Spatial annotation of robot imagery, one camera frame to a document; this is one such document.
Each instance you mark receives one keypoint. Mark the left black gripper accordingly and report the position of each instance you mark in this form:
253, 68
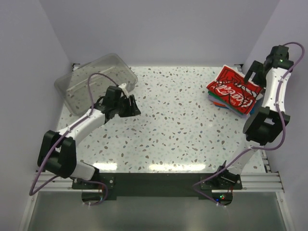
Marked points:
132, 109

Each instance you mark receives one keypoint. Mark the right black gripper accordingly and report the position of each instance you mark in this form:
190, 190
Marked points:
256, 67

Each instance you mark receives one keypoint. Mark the white t shirt red print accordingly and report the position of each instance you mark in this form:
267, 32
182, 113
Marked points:
230, 88

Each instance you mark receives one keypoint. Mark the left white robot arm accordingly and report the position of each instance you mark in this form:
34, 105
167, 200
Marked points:
58, 153

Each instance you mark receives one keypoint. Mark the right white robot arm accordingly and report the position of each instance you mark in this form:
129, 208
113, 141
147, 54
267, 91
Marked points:
267, 122

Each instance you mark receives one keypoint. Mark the blue folded t shirt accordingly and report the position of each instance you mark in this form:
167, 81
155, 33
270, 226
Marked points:
253, 110

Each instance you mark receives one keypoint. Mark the green folded t shirt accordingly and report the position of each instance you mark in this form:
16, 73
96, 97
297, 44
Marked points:
212, 94

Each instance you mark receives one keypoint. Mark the orange folded t shirt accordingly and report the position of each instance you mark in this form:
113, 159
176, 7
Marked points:
218, 104

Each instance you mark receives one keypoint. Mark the clear plastic bin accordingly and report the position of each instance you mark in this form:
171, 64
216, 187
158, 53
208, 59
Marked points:
106, 71

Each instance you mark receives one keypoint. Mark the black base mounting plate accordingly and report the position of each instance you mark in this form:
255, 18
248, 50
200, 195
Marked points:
111, 186

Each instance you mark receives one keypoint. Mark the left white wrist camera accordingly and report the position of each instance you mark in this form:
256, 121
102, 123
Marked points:
123, 88

